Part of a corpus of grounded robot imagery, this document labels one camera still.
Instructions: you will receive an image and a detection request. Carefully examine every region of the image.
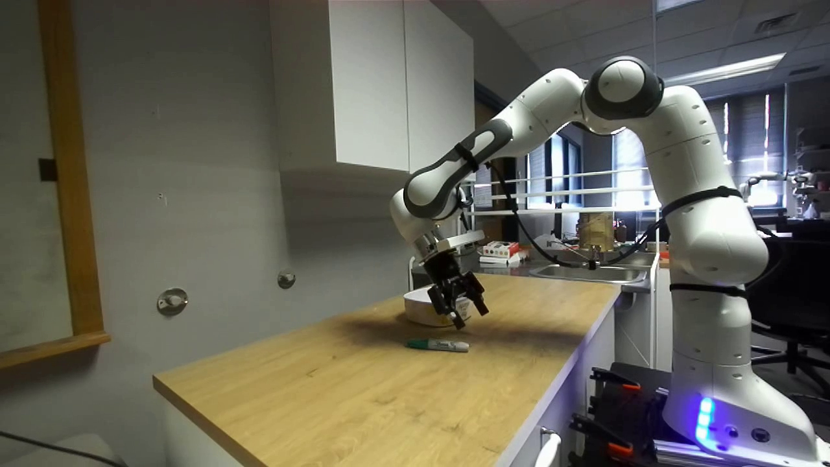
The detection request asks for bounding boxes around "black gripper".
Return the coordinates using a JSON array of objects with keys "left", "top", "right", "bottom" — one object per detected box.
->
[{"left": 421, "top": 246, "right": 494, "bottom": 334}]

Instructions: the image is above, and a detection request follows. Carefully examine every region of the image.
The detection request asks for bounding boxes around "green and white marker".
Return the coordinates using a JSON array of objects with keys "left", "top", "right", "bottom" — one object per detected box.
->
[{"left": 406, "top": 334, "right": 473, "bottom": 356}]

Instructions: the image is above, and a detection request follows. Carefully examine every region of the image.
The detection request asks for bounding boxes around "red and white box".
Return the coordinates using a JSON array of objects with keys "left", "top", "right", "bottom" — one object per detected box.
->
[{"left": 478, "top": 238, "right": 529, "bottom": 271}]

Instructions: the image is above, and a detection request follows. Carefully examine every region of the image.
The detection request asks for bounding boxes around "wooden countertop cabinet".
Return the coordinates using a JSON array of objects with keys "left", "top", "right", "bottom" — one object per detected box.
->
[{"left": 162, "top": 296, "right": 623, "bottom": 467}]

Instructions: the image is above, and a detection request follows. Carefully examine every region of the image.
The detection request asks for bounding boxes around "white metal railing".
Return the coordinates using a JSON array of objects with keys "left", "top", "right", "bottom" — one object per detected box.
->
[{"left": 473, "top": 167, "right": 661, "bottom": 221}]

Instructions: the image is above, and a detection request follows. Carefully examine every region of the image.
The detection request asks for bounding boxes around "orange and black clamp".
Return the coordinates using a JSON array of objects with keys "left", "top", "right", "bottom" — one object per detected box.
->
[
  {"left": 568, "top": 413, "right": 649, "bottom": 467},
  {"left": 588, "top": 363, "right": 670, "bottom": 411}
]

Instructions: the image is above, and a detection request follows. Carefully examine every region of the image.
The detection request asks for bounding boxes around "black office chair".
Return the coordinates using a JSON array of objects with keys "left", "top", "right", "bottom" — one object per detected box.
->
[{"left": 744, "top": 219, "right": 830, "bottom": 402}]

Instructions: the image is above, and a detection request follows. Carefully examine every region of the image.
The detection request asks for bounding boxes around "ceiling light panel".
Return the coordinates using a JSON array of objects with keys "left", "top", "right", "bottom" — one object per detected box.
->
[{"left": 665, "top": 49, "right": 789, "bottom": 89}]

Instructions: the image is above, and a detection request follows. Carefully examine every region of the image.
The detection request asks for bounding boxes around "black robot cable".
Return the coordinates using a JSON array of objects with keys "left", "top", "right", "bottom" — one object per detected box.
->
[{"left": 490, "top": 160, "right": 665, "bottom": 272}]

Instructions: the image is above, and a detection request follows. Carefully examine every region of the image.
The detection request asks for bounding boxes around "white drawer handle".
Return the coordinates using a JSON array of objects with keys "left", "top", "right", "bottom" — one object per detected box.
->
[{"left": 534, "top": 429, "right": 564, "bottom": 467}]

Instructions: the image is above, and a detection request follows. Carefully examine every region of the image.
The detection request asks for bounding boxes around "white wall cabinet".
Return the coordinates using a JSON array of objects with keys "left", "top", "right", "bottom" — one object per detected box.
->
[{"left": 267, "top": 0, "right": 478, "bottom": 177}]

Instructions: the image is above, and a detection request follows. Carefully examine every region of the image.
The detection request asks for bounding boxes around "large metal wall hook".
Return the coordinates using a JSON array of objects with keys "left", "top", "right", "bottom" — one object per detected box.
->
[{"left": 153, "top": 286, "right": 192, "bottom": 319}]

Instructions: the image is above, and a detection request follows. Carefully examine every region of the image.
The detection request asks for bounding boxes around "wooden frame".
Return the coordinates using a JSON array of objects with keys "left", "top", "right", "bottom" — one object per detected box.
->
[{"left": 0, "top": 0, "right": 115, "bottom": 374}]

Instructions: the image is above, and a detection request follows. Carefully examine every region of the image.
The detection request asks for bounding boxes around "black floor cable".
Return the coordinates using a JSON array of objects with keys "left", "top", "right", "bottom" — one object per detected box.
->
[{"left": 0, "top": 429, "right": 129, "bottom": 467}]

